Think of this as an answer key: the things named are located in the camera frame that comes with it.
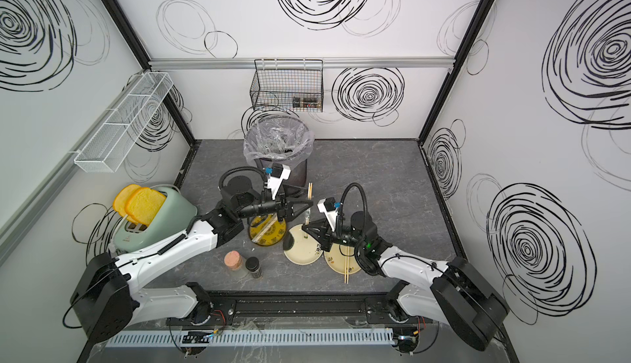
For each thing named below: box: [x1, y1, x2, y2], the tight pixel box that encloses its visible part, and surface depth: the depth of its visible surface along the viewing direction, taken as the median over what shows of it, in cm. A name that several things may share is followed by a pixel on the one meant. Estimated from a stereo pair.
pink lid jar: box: [224, 249, 243, 271], surface depth 76 cm
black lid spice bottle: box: [244, 256, 262, 279], surface depth 76 cm
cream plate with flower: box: [283, 224, 324, 266], surface depth 86 cm
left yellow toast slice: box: [113, 183, 142, 225], surface depth 75 cm
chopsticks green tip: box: [307, 182, 314, 201], surface depth 69 cm
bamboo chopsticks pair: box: [344, 246, 350, 285], surface depth 80 cm
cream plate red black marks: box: [323, 243, 362, 275], surface depth 82 cm
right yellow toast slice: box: [124, 187, 166, 226], surface depth 77 cm
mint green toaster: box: [113, 185, 199, 253], surface depth 77 cm
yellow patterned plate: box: [248, 213, 287, 247], surface depth 91 cm
